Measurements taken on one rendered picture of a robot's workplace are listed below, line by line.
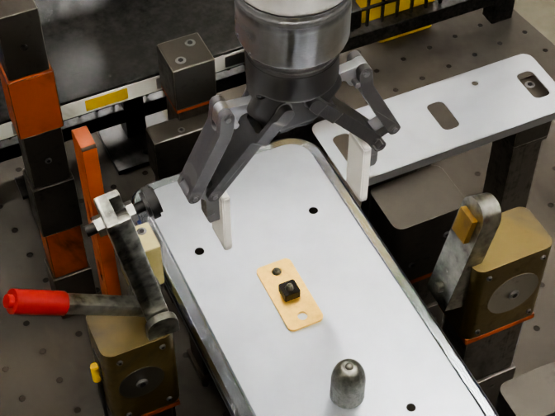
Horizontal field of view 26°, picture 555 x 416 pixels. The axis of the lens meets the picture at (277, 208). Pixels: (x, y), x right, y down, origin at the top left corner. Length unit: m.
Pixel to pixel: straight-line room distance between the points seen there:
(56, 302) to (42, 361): 0.49
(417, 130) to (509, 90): 0.13
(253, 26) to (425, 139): 0.49
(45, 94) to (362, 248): 0.37
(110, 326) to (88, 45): 0.41
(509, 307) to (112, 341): 0.41
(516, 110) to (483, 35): 0.56
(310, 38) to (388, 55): 1.00
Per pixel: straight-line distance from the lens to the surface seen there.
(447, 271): 1.20
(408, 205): 1.31
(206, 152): 0.98
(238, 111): 0.97
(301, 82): 0.93
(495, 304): 1.24
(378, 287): 1.21
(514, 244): 1.20
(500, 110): 1.39
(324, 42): 0.90
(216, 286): 1.21
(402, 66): 1.87
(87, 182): 1.10
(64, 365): 1.53
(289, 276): 1.21
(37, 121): 1.31
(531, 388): 1.18
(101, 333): 1.12
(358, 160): 1.08
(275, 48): 0.90
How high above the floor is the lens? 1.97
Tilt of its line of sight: 50 degrees down
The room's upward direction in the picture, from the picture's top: straight up
